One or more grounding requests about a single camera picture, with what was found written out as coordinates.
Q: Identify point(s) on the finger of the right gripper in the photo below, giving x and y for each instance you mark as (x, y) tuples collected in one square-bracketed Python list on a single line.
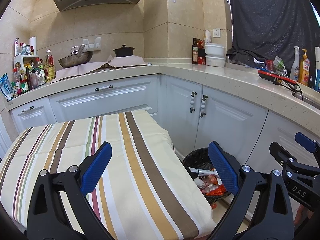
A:
[(311, 146), (289, 163)]

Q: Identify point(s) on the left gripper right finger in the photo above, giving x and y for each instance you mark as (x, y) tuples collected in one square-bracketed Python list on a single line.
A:
[(272, 217)]

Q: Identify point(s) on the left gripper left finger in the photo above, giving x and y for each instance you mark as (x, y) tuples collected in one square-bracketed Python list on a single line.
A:
[(47, 218)]

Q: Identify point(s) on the orange snack bag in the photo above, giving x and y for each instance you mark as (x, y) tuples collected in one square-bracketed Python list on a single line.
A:
[(213, 186)]

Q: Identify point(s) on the red kitchen tool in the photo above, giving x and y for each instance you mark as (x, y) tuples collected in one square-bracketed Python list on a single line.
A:
[(269, 76)]

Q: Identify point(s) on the black trash bin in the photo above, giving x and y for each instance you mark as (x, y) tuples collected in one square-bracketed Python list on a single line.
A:
[(198, 165)]

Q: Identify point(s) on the person's right hand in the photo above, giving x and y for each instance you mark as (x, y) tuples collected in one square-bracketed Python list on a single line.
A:
[(302, 214)]

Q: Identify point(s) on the white spray bottle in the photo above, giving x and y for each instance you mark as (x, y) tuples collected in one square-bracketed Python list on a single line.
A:
[(294, 74)]

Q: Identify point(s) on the yellow dish soap bottle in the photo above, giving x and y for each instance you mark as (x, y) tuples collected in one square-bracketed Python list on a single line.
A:
[(304, 69)]

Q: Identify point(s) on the striped tablecloth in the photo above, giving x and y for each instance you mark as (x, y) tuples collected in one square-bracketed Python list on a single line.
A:
[(124, 165)]

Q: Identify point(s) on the white stacked bowls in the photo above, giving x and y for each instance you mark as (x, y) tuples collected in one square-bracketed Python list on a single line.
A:
[(215, 55)]

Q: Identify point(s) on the black hanging cloth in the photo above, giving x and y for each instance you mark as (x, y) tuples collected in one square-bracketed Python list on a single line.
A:
[(264, 29)]

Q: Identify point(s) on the red packaged goods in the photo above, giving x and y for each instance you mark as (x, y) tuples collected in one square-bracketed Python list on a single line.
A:
[(201, 54)]

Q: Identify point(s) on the blue white seasoning bag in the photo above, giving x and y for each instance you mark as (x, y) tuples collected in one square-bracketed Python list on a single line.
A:
[(6, 88)]

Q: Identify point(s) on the dark sauce bottle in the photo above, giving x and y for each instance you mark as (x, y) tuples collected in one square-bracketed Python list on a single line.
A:
[(194, 51)]

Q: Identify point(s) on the white spice rack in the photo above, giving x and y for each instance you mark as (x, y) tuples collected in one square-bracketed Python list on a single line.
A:
[(30, 71)]

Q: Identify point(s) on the cooking oil bottle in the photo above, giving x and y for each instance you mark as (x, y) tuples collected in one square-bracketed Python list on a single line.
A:
[(51, 72)]

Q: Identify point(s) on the steel wok pan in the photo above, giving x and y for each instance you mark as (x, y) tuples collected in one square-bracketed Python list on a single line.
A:
[(77, 56)]

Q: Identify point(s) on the beige stove cover cloth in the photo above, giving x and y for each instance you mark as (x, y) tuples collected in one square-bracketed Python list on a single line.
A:
[(86, 68)]

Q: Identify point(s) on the paper towel roll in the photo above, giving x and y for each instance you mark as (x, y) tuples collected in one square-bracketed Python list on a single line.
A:
[(33, 44)]

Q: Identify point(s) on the black lidded pot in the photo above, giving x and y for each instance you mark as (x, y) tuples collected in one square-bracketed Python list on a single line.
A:
[(124, 51)]

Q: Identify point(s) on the right cabinet door handle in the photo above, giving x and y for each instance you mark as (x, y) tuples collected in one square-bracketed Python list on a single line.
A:
[(203, 106)]

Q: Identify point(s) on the cabinet door handle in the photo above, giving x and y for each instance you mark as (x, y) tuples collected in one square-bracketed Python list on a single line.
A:
[(192, 101), (203, 106)]

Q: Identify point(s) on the left cabinet door handle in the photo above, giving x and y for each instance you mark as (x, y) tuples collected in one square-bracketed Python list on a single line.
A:
[(192, 101)]

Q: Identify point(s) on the small drawer handle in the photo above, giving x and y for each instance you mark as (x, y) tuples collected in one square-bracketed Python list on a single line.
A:
[(27, 109)]

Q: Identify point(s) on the white wall socket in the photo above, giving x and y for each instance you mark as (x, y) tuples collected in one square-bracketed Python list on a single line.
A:
[(217, 32)]

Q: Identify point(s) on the wide drawer handle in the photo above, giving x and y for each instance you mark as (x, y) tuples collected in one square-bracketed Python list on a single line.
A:
[(103, 88)]

